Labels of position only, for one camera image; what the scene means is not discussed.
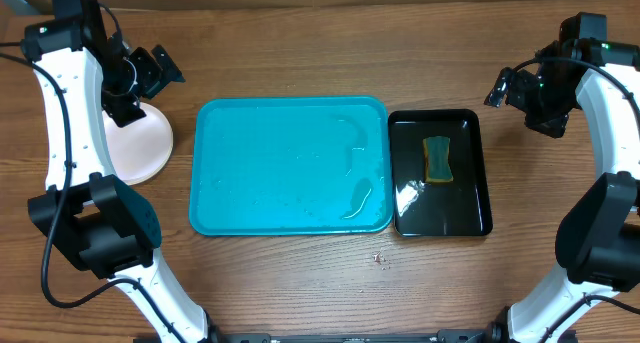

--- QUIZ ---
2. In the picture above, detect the black rectangular water tray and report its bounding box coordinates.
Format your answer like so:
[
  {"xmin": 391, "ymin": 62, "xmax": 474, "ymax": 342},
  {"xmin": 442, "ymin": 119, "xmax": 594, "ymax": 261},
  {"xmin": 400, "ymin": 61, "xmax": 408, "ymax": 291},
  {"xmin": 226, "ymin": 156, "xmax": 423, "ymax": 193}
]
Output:
[{"xmin": 388, "ymin": 109, "xmax": 493, "ymax": 237}]

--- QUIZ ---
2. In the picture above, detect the teal plastic tray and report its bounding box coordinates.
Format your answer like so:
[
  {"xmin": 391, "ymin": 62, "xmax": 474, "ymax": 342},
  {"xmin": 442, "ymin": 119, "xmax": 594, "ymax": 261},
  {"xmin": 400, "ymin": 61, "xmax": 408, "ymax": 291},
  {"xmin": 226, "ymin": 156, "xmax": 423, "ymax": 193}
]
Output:
[{"xmin": 189, "ymin": 96, "xmax": 393, "ymax": 237}]

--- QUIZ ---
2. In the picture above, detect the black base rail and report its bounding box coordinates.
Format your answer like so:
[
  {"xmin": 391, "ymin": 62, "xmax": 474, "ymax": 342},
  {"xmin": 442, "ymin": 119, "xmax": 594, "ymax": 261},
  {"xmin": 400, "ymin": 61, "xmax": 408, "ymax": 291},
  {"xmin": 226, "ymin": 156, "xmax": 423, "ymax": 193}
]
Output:
[{"xmin": 224, "ymin": 329, "xmax": 485, "ymax": 343}]

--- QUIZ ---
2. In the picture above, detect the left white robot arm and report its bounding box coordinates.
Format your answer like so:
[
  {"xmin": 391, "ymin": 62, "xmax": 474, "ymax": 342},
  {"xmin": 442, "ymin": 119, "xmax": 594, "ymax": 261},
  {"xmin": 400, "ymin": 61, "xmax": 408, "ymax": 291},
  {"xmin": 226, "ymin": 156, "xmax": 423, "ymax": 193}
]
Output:
[{"xmin": 21, "ymin": 18, "xmax": 221, "ymax": 342}]

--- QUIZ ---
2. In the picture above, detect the green yellow sponge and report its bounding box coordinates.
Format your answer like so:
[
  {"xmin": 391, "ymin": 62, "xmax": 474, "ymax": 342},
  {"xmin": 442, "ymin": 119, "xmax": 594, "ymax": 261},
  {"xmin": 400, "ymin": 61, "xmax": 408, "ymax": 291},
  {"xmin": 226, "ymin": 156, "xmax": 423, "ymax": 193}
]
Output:
[{"xmin": 422, "ymin": 136, "xmax": 454, "ymax": 183}]

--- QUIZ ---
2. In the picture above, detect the white plate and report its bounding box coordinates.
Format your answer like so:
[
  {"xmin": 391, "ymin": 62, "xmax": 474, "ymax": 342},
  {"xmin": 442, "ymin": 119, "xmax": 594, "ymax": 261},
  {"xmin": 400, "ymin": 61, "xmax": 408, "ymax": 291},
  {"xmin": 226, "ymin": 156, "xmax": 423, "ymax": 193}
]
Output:
[{"xmin": 102, "ymin": 103, "xmax": 174, "ymax": 185}]

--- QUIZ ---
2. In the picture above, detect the small crumb debris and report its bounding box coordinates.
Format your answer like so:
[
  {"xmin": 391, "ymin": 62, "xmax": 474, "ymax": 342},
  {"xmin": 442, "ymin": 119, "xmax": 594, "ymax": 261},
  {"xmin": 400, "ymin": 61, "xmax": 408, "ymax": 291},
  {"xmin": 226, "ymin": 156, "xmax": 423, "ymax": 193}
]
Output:
[{"xmin": 372, "ymin": 251, "xmax": 391, "ymax": 271}]

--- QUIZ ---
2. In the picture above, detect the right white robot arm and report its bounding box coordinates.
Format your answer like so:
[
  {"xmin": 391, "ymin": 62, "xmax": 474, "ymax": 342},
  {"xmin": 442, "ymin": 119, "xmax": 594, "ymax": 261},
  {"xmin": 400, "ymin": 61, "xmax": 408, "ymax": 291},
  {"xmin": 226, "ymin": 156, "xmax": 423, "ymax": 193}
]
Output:
[{"xmin": 480, "ymin": 38, "xmax": 639, "ymax": 343}]

